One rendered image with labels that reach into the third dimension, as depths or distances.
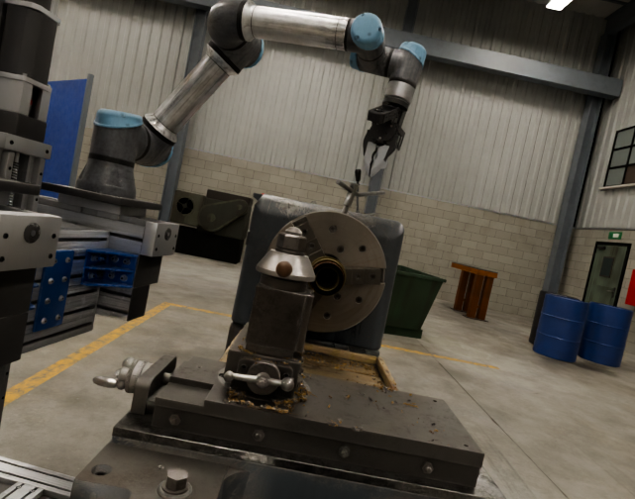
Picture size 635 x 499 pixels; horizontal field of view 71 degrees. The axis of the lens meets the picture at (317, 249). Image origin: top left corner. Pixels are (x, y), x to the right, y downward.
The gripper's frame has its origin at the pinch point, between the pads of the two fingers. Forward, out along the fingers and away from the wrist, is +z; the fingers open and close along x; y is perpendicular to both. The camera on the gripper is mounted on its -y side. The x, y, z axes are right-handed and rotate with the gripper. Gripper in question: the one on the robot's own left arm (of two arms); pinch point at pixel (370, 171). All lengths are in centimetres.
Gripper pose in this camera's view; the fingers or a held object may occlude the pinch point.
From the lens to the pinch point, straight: 122.1
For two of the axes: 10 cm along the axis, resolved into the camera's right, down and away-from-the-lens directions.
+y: 4.2, 0.9, 9.0
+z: -3.1, 9.5, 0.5
